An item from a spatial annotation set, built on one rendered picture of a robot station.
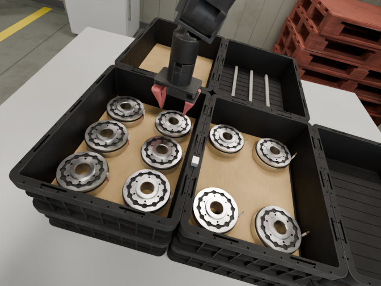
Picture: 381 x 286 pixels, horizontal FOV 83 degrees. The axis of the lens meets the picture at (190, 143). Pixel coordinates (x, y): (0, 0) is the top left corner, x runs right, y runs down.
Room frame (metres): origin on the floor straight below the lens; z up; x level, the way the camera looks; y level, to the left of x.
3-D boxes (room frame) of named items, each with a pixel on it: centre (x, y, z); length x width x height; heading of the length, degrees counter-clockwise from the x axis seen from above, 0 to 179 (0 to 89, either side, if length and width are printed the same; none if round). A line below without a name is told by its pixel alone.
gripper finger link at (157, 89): (0.43, 0.09, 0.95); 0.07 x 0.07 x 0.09; 85
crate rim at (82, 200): (0.32, 0.13, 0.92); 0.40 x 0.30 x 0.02; 1
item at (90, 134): (0.32, 0.21, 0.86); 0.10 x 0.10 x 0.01
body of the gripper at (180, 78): (0.43, 0.07, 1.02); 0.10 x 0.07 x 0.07; 85
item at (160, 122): (0.43, 0.06, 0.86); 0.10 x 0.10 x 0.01
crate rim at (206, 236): (0.33, -0.17, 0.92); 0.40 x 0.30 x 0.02; 1
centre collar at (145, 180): (0.21, 0.06, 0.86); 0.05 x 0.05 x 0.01
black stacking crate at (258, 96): (0.73, -0.17, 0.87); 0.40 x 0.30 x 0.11; 1
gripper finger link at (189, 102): (0.43, 0.05, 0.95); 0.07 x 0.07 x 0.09; 85
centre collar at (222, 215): (0.22, -0.09, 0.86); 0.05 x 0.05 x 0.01
